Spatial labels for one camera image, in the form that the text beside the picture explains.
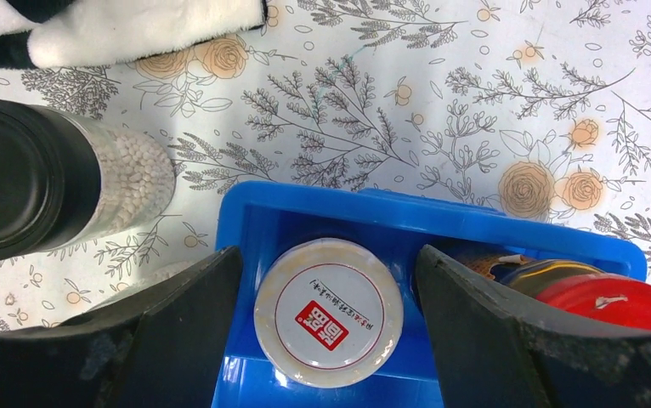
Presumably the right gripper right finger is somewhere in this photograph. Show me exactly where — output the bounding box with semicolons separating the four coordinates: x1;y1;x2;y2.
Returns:
415;245;651;407

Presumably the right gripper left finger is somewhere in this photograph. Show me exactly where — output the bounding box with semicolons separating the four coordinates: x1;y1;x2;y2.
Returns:
0;246;243;407

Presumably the red lid chili sauce jar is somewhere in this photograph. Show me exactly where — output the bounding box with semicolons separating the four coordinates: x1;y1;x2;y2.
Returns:
450;249;651;331

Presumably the blue plastic divided bin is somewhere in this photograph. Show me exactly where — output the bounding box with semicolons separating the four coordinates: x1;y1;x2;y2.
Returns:
212;181;647;407

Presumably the white lid brown sauce jar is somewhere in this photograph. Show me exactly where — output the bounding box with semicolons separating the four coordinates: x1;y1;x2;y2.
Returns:
253;238;405;388

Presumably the black lid shaker jar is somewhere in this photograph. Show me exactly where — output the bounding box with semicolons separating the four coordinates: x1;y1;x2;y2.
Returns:
0;99;176;261

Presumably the floral tablecloth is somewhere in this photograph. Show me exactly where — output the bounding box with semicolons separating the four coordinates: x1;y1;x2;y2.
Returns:
0;1;651;332

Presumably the black white checkered blanket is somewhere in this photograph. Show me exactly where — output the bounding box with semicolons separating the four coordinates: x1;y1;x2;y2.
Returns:
0;0;268;70

